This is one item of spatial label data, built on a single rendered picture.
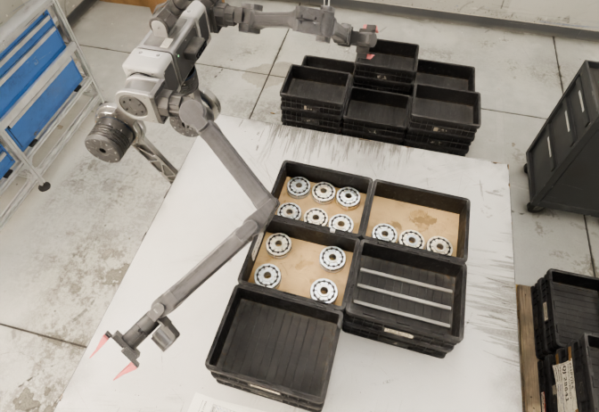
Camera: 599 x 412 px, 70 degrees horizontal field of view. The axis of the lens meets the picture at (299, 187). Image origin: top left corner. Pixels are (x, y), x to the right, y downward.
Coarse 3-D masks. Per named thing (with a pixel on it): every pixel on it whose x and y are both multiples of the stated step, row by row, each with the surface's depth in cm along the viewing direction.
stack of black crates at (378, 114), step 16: (352, 96) 288; (368, 96) 285; (384, 96) 282; (400, 96) 279; (352, 112) 283; (368, 112) 283; (384, 112) 283; (400, 112) 283; (352, 128) 273; (368, 128) 270; (384, 128) 267; (400, 128) 262; (400, 144) 275
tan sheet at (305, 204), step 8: (312, 184) 193; (336, 192) 190; (280, 200) 188; (288, 200) 188; (296, 200) 187; (304, 200) 187; (312, 200) 187; (360, 200) 187; (304, 208) 185; (320, 208) 185; (328, 208) 185; (336, 208) 185; (360, 208) 185; (328, 216) 183; (352, 216) 182; (360, 216) 182; (352, 232) 178
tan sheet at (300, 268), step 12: (264, 240) 176; (300, 240) 176; (264, 252) 172; (300, 252) 172; (312, 252) 172; (348, 252) 172; (276, 264) 169; (288, 264) 169; (300, 264) 169; (312, 264) 169; (348, 264) 169; (252, 276) 166; (288, 276) 166; (300, 276) 166; (312, 276) 166; (324, 276) 166; (336, 276) 166; (288, 288) 163; (300, 288) 163; (336, 300) 161
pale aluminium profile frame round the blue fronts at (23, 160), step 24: (72, 48) 291; (48, 72) 274; (24, 96) 259; (72, 96) 304; (96, 96) 329; (0, 120) 247; (24, 168) 272; (0, 192) 258; (24, 192) 276; (0, 216) 265
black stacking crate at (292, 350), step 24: (240, 312) 158; (264, 312) 158; (288, 312) 158; (312, 312) 153; (240, 336) 153; (264, 336) 153; (288, 336) 153; (312, 336) 153; (216, 360) 146; (240, 360) 148; (264, 360) 148; (288, 360) 148; (312, 360) 148; (288, 384) 143; (312, 384) 143
